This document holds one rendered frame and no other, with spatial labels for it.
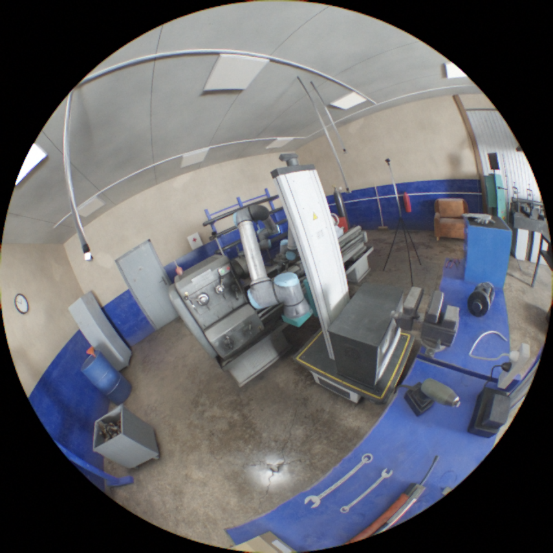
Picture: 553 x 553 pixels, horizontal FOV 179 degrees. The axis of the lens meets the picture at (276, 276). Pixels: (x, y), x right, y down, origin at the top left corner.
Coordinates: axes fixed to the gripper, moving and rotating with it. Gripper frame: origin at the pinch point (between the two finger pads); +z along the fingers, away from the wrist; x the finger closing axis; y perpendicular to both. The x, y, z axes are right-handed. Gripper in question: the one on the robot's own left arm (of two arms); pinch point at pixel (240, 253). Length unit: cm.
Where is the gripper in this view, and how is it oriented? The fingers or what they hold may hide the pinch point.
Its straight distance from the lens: 187.5
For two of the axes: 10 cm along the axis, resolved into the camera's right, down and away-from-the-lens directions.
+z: -9.4, 3.2, -1.0
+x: -2.7, -5.6, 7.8
